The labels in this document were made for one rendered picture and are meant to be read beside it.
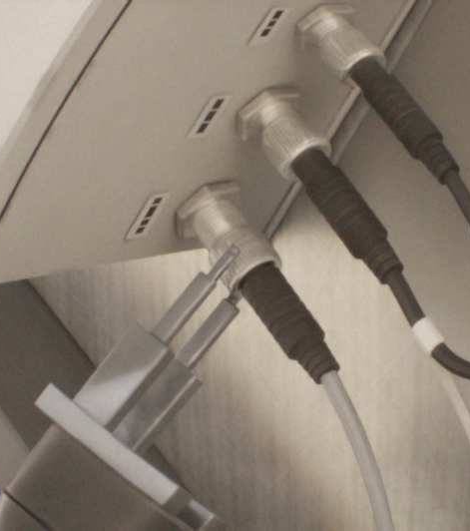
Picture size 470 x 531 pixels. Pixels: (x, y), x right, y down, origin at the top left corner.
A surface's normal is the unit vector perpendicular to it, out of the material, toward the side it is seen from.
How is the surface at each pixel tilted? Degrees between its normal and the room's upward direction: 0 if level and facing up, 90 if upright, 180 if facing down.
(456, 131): 90
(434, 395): 90
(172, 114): 132
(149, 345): 62
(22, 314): 35
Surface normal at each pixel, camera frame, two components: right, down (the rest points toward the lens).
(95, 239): 0.52, 0.72
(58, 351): 0.37, -0.75
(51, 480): -0.29, -0.34
